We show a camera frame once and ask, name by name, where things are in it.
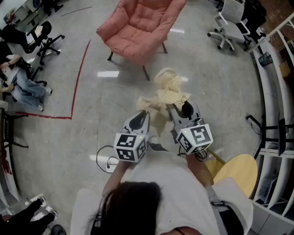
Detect black flat monitor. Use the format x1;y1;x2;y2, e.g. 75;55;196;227
277;118;288;157

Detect white office chair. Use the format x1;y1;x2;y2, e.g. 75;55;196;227
207;0;251;51

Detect black mesh pen cup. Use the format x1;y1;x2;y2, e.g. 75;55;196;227
258;51;273;68

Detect round wooden table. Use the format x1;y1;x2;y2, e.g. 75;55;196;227
204;153;258;199

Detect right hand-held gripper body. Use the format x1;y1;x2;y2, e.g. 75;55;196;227
172;117;215;155

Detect wooden stick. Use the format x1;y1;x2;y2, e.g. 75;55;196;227
207;148;227;165

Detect black metal stand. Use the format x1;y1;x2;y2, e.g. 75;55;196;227
245;114;280;159

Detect pink padded armchair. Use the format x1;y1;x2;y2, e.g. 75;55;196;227
96;0;187;81

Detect cream folded cloth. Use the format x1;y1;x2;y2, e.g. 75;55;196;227
33;25;44;45

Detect white power strip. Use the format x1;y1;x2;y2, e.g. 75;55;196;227
106;157;119;173

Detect brown cardboard box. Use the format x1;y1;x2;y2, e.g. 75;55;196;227
279;61;292;79

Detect white metal shelf rack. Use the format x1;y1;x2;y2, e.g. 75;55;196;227
249;12;294;235

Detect white office desk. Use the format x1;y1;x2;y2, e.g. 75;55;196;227
0;0;29;25

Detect dark red floor tape strip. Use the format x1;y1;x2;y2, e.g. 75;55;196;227
61;6;93;17

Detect black metal frame rack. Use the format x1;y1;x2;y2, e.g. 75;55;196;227
0;107;29;149

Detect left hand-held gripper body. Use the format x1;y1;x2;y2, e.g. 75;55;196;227
113;125;151;163

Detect red floor tape line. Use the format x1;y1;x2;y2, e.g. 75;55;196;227
15;39;91;120

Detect person's right forearm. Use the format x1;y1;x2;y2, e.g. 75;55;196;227
185;152;215;186

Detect cream yellow cloth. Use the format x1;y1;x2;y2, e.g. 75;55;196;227
136;67;192;136

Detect black power cable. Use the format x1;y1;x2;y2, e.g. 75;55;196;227
96;145;118;173

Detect black crossbody bag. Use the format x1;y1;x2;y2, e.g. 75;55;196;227
205;183;244;235

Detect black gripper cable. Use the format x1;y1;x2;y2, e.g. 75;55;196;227
176;146;209;162

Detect person's white shirt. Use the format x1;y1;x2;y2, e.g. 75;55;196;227
70;149;253;235

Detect person's dark trousers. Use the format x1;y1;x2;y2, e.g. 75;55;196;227
147;136;170;152

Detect person's left forearm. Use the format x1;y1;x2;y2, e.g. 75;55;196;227
102;159;131;198

